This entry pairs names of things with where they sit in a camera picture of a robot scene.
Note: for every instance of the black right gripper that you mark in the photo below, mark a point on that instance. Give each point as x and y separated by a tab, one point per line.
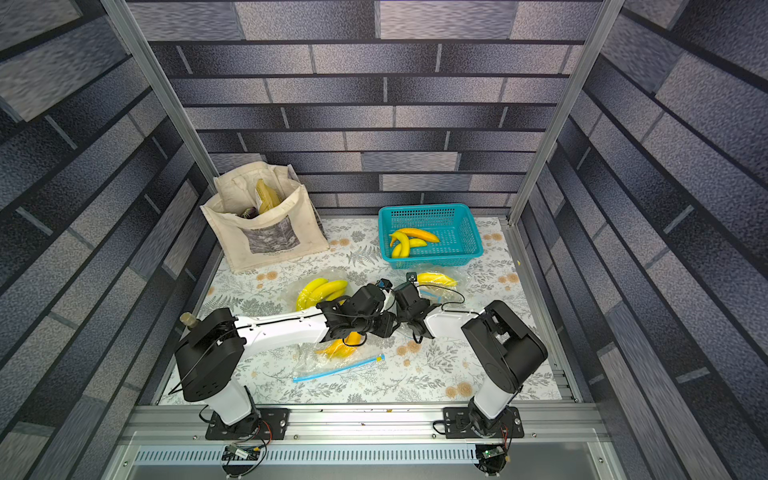
411	318

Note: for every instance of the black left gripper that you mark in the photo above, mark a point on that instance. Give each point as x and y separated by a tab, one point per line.
389	325

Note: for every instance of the clear zip-top bag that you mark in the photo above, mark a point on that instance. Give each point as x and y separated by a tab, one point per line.
311	366
432	288

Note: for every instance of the large yellow banana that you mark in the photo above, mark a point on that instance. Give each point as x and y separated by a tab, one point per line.
400	244

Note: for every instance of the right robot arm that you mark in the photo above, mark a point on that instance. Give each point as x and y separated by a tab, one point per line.
506	348

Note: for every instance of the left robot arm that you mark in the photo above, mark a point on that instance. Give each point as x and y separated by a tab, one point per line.
209	354

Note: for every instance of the orange bananas in left bag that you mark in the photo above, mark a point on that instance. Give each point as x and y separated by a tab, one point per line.
342	348

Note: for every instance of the yellow banana bunch left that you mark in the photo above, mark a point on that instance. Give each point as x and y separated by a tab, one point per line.
319	290

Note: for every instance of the beige canvas tote bag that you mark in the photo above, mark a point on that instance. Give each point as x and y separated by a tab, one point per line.
250	240

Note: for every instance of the teal plastic basket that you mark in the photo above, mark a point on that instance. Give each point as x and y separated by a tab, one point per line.
440	235

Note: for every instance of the yellow item in tote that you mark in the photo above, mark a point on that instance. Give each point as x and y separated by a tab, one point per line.
268	197

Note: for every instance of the small yellow glass bottle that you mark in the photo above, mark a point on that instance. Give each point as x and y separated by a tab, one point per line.
189	320

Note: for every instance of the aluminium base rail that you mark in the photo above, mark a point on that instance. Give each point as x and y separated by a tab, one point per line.
540	440

